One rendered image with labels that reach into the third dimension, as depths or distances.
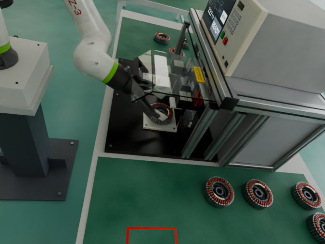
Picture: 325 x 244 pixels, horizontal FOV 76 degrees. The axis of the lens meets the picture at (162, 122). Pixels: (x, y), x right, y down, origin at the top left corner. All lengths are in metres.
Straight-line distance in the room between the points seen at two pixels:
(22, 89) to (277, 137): 0.97
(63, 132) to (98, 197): 1.17
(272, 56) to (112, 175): 0.65
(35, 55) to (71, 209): 0.94
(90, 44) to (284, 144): 0.80
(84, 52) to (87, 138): 1.15
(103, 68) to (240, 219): 0.72
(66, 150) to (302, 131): 1.48
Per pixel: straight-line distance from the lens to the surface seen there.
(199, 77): 0.75
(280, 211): 1.00
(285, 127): 0.85
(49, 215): 1.55
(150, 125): 0.90
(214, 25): 0.90
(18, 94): 0.96
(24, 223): 1.56
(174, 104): 0.88
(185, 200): 0.80
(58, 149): 1.74
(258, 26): 0.66
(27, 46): 1.15
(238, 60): 0.69
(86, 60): 0.73
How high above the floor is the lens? 1.44
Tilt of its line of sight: 45 degrees down
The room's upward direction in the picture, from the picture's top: 21 degrees clockwise
